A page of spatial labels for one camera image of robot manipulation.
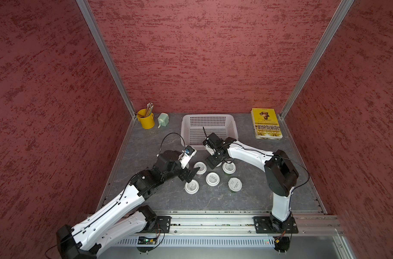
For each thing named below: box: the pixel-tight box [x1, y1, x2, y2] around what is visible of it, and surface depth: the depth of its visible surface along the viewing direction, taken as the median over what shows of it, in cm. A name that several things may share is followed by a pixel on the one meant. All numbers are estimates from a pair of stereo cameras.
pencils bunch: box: [145, 102, 154, 118], surface depth 105 cm
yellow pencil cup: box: [136, 108, 155, 129], surface depth 111 cm
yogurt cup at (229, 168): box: [222, 160, 236, 175], surface depth 87 cm
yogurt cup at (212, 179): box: [205, 172, 220, 187], surface depth 83 cm
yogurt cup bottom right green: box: [227, 176, 243, 193], surface depth 82 cm
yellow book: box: [250, 107, 283, 140], surface depth 112 cm
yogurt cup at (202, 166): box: [193, 161, 207, 175], surface depth 87 cm
